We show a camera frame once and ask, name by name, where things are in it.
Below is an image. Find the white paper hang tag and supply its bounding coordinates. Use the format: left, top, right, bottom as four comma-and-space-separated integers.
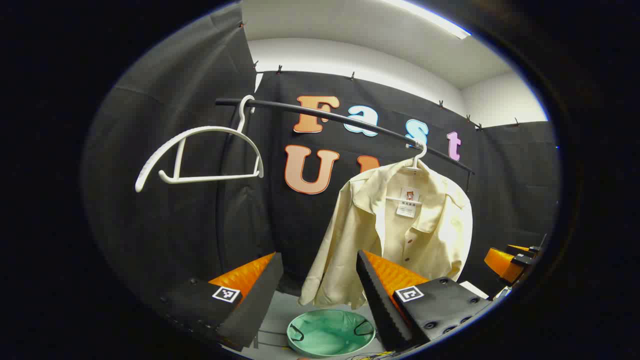
396, 187, 420, 218

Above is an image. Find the black backdrop cloth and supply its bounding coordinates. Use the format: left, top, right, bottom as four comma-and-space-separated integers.
82, 5, 560, 311

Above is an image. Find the black clothes rail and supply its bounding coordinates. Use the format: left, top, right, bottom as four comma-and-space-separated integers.
215, 98, 476, 273

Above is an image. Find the green laundry hamper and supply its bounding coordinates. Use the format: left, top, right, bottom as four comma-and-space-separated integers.
286, 309, 377, 358

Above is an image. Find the cream button shirt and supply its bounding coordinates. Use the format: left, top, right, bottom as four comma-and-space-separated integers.
299, 159, 474, 310

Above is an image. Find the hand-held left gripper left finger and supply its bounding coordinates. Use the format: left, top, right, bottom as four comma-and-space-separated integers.
160, 251, 284, 351

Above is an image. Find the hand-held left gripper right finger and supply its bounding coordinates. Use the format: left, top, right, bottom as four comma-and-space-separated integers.
355, 249, 495, 352

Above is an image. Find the white plastic hanger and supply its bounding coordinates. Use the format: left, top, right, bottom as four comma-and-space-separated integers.
385, 141, 431, 205
135, 95, 265, 193

